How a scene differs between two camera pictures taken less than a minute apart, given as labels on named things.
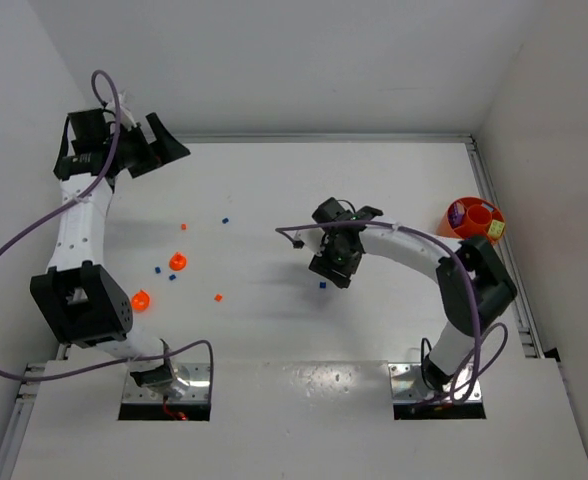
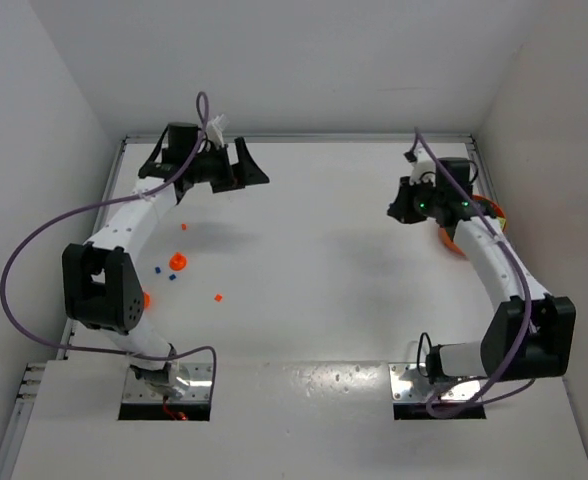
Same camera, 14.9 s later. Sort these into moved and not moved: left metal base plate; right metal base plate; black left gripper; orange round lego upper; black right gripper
Moved: black right gripper; black left gripper
Not moved: right metal base plate; orange round lego upper; left metal base plate
